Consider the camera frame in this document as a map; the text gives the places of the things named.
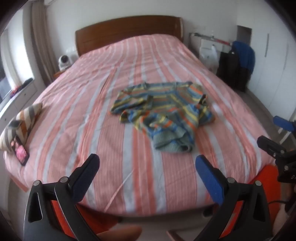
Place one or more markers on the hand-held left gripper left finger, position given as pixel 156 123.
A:
pixel 86 172

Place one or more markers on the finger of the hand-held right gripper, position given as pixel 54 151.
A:
pixel 285 124
pixel 270 144

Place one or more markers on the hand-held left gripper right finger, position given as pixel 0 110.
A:
pixel 209 178

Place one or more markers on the striped knit sweater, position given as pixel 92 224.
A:
pixel 161 111

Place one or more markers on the person's right forearm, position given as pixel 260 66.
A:
pixel 281 219

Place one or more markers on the orange cloth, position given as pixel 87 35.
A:
pixel 268 178

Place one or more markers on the white wardrobe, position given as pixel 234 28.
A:
pixel 275 69

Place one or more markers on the pink striped bedspread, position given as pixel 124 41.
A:
pixel 92 115

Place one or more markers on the smartphone with colourful screen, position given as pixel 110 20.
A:
pixel 21 153

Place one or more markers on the brown rounded object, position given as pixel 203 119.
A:
pixel 122 234

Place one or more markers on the black bag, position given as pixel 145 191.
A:
pixel 231 69

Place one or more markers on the blue jacket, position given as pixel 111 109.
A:
pixel 245 55

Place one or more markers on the striped cushion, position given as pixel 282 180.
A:
pixel 25 118

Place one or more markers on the white side cabinet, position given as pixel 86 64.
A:
pixel 20 99

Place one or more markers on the wooden nightstand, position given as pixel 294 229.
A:
pixel 59 74

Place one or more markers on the white appliance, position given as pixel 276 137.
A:
pixel 208 53

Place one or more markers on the black item on cabinet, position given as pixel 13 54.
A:
pixel 26 83

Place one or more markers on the red and white rod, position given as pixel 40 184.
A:
pixel 215 38

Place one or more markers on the dark screen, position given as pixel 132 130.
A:
pixel 4 88

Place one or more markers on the beige curtain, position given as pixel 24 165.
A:
pixel 40 41

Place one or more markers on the wooden headboard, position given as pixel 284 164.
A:
pixel 115 32

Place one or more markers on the white security camera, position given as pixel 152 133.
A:
pixel 63 61

